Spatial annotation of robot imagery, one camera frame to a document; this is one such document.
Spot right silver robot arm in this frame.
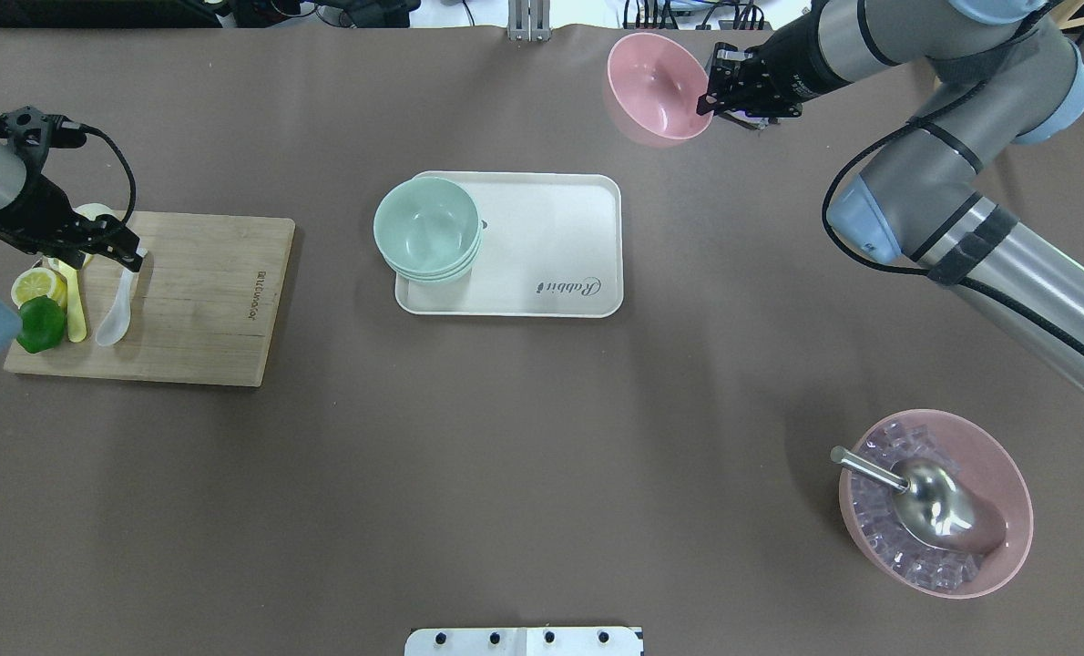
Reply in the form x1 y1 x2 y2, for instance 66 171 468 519
696 1 1084 393

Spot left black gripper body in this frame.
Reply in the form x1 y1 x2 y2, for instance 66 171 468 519
0 107 128 265

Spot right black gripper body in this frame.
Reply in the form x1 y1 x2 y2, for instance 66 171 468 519
704 33 821 119

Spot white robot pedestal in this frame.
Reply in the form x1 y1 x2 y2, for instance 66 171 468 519
404 626 645 655

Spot green bowl stack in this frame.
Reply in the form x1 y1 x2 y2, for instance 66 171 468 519
373 176 483 285

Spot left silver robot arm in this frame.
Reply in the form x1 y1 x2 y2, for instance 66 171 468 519
0 107 145 304

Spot cream rabbit tray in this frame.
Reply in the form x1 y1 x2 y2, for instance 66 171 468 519
393 170 624 319

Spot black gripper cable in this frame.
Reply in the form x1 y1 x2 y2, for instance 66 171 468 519
820 0 1084 384

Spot yellow plastic spoon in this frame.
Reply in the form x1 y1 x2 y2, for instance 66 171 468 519
51 258 88 343

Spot green lime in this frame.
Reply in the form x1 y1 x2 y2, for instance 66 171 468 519
16 295 66 353

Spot metal ice scoop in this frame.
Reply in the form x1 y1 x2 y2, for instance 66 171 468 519
829 446 991 555

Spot pink bowl with ice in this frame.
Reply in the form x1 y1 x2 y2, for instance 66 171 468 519
830 408 1035 600

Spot aluminium frame post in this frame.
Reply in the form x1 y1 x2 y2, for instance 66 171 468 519
507 0 551 43

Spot wooden cutting board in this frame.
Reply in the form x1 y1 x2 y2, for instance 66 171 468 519
5 211 296 387

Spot lemon half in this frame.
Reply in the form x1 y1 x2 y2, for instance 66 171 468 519
10 267 68 311

